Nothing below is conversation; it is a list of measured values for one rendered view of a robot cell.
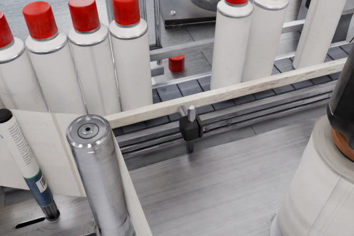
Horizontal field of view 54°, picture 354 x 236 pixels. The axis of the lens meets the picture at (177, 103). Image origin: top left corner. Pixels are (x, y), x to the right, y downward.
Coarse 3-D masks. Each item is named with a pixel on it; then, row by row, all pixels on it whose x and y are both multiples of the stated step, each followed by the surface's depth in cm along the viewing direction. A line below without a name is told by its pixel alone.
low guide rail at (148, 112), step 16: (320, 64) 60; (336, 64) 60; (256, 80) 57; (272, 80) 58; (288, 80) 59; (192, 96) 55; (208, 96) 55; (224, 96) 56; (128, 112) 52; (144, 112) 52; (160, 112) 54; (176, 112) 55; (112, 128) 52
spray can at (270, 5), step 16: (256, 0) 51; (272, 0) 50; (288, 0) 51; (256, 16) 52; (272, 16) 50; (256, 32) 53; (272, 32) 52; (256, 48) 55; (272, 48) 55; (256, 64) 57; (272, 64) 58
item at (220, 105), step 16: (336, 48) 70; (288, 64) 66; (192, 80) 63; (208, 80) 63; (304, 80) 63; (320, 80) 63; (160, 96) 60; (176, 96) 60; (240, 96) 60; (256, 96) 60; (208, 112) 57; (128, 128) 55; (144, 128) 55
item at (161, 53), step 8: (344, 16) 63; (288, 24) 61; (296, 24) 61; (288, 32) 61; (208, 40) 57; (160, 48) 56; (168, 48) 56; (176, 48) 56; (184, 48) 56; (192, 48) 57; (200, 48) 57; (208, 48) 58; (152, 56) 55; (160, 56) 55; (168, 56) 56
